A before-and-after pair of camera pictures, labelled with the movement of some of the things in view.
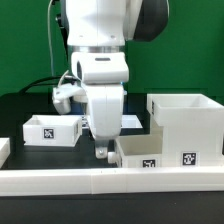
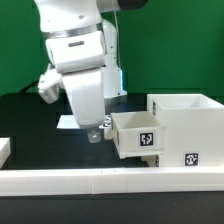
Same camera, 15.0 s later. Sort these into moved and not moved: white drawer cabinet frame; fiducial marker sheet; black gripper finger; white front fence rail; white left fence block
Moved: fiducial marker sheet; black gripper finger
Not moved: white drawer cabinet frame; white left fence block; white front fence rail
